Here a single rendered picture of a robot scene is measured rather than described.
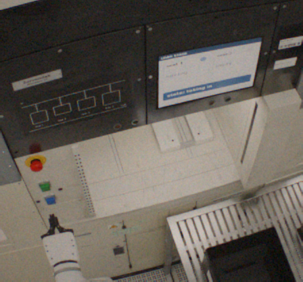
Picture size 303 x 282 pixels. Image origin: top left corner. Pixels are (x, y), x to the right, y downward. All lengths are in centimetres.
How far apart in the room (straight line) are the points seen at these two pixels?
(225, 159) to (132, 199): 39
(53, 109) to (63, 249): 43
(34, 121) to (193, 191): 83
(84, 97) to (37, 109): 13
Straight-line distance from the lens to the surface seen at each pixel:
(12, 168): 150
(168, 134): 204
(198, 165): 203
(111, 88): 131
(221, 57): 135
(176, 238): 201
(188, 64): 132
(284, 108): 159
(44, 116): 134
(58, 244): 153
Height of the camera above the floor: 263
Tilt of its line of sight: 57 degrees down
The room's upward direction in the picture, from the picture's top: straight up
